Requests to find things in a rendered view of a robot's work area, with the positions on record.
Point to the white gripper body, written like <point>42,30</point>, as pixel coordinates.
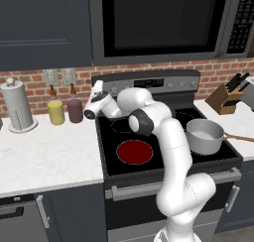
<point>98,88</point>

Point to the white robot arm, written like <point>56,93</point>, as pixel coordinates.
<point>173,146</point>

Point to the small grey stove knob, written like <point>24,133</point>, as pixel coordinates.
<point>114,91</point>
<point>194,84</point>
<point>170,85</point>
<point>182,85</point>

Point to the black and steel stove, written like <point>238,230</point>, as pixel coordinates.
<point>135,130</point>

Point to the dark red bottle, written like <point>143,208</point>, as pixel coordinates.
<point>75,109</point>

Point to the yellow bottle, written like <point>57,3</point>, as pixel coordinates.
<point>56,112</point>

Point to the paper towel roll on holder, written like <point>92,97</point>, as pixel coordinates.
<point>16,103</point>

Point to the black and steel microwave oven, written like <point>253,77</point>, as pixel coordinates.
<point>165,21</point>

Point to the black oven door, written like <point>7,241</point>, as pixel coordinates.
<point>132,211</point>

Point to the wooden knife block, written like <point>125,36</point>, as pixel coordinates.
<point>226,98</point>

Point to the dark blue base cupboard door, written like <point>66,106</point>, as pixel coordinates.
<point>76,216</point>
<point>243,199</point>

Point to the steel oven bottom drawer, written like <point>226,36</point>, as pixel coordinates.
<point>132,235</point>

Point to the grey countertop appliance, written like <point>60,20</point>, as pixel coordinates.
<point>249,95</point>

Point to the grey dishwasher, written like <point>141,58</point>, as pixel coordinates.
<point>20,224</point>

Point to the grey wall socket plate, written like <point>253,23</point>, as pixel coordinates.
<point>68,76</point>
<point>51,77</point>

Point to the dark blue wall cupboard door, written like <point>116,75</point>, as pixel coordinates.
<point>43,24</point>

